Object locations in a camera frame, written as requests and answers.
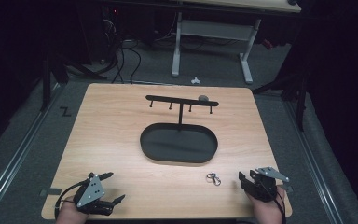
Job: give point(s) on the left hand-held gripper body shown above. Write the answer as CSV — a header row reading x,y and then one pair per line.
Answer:
x,y
90,192

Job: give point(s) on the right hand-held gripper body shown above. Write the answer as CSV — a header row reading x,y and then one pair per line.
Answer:
x,y
265,183

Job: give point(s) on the black hook rack with tray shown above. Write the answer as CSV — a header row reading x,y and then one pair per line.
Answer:
x,y
178,143

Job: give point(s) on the person's right hand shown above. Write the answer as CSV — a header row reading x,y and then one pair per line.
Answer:
x,y
267,211

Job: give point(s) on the person's left hand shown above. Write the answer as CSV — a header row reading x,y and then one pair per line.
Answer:
x,y
70,214

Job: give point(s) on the grey tape strip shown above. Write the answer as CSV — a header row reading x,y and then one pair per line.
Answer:
x,y
287,187
52,192

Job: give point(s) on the black tape floor mark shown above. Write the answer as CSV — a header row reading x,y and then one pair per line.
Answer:
x,y
65,111

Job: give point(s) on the small grey round object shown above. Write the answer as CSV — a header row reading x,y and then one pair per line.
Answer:
x,y
203,98

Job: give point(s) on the black metal stand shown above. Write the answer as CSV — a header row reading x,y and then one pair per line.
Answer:
x,y
298,93
56,71

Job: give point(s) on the small white floor object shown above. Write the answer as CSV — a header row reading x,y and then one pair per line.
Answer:
x,y
195,81

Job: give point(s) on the small red object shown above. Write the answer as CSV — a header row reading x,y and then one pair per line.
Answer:
x,y
267,44

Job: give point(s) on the dark computer tower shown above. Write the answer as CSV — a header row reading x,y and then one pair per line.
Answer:
x,y
110,28

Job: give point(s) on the aluminium floor rail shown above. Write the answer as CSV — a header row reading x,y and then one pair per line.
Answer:
x,y
15,158
315,165

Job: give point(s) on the white frame desk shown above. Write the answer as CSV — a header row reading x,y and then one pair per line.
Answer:
x,y
217,31

